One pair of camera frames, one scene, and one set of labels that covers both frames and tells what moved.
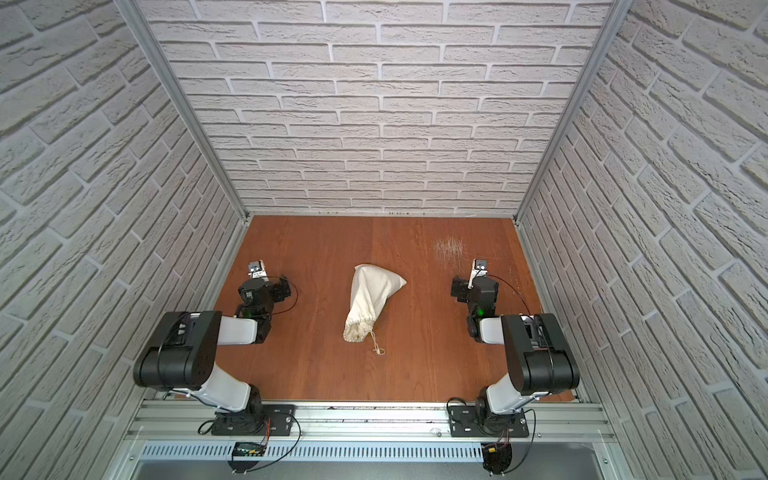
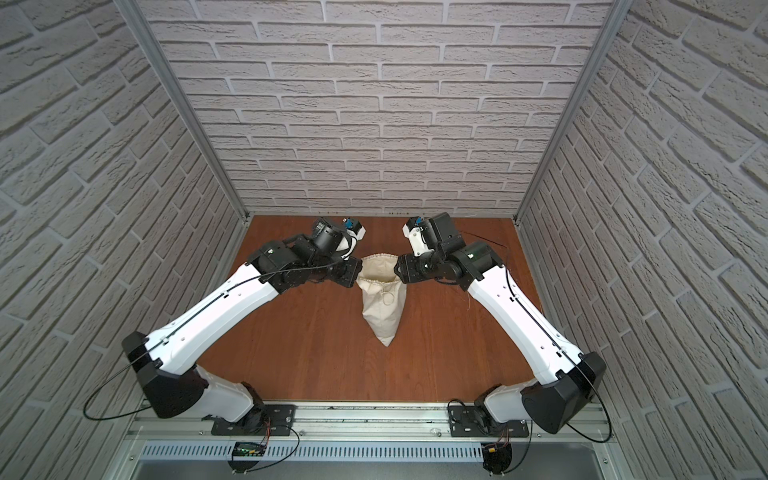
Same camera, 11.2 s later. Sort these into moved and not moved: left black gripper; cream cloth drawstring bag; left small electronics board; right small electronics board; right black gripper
Moved: cream cloth drawstring bag; right black gripper; left black gripper
Not moved: left small electronics board; right small electronics board
